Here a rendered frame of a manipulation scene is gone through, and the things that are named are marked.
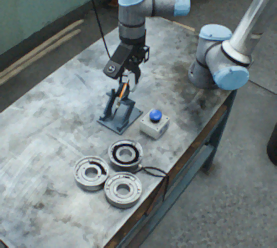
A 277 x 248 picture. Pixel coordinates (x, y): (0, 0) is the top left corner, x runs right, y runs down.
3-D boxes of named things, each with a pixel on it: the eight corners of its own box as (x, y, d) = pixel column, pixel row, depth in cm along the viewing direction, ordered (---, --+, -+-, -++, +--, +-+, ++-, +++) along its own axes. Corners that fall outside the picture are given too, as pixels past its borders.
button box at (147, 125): (156, 140, 113) (158, 130, 110) (138, 130, 116) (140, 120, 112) (170, 125, 118) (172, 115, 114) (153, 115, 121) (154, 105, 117)
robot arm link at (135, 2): (153, -8, 85) (120, -6, 84) (151, 27, 94) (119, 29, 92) (148, -20, 91) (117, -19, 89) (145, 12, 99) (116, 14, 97)
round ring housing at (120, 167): (101, 160, 107) (101, 152, 104) (123, 140, 113) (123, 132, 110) (127, 179, 103) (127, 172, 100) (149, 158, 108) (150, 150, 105)
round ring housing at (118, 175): (136, 213, 95) (136, 207, 92) (100, 204, 96) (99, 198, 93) (144, 183, 102) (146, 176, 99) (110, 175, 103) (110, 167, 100)
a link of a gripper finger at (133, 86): (148, 86, 114) (145, 63, 108) (137, 97, 110) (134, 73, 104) (140, 84, 115) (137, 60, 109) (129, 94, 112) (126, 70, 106)
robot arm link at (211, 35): (220, 47, 134) (226, 19, 124) (232, 69, 125) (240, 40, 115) (191, 48, 132) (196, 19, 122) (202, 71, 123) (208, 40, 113)
